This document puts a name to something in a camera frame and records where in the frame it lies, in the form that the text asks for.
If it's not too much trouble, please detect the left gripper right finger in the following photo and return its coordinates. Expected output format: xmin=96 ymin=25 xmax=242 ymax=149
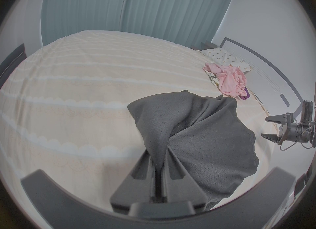
xmin=162 ymin=148 xmax=207 ymax=212

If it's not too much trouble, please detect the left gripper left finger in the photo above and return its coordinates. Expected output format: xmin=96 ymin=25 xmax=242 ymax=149
xmin=110 ymin=149 xmax=157 ymax=216

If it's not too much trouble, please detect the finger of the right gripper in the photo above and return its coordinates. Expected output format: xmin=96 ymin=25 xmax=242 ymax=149
xmin=261 ymin=133 xmax=280 ymax=143
xmin=265 ymin=114 xmax=288 ymax=125

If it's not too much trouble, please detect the black T-shirt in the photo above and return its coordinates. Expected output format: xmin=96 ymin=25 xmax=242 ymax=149
xmin=127 ymin=90 xmax=260 ymax=210

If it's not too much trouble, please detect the purple garment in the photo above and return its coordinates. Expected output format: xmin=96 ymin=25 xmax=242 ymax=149
xmin=238 ymin=87 xmax=250 ymax=100

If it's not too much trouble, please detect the pink garment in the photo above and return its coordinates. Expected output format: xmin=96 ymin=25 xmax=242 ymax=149
xmin=203 ymin=62 xmax=247 ymax=97

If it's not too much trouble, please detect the cream printed garment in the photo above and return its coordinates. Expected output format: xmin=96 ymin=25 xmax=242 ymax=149
xmin=207 ymin=72 xmax=221 ymax=87

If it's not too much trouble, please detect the white printed pillow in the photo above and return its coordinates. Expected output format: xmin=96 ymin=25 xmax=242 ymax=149
xmin=201 ymin=48 xmax=252 ymax=72

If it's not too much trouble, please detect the bed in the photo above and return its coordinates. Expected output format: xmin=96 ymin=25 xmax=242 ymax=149
xmin=0 ymin=30 xmax=306 ymax=214

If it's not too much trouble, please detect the blue-green curtain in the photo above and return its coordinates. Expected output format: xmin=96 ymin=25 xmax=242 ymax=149
xmin=121 ymin=0 xmax=240 ymax=49
xmin=41 ymin=0 xmax=135 ymax=47

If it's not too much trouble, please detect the dark grey dressing table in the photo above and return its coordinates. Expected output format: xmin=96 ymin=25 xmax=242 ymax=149
xmin=0 ymin=43 xmax=26 ymax=80

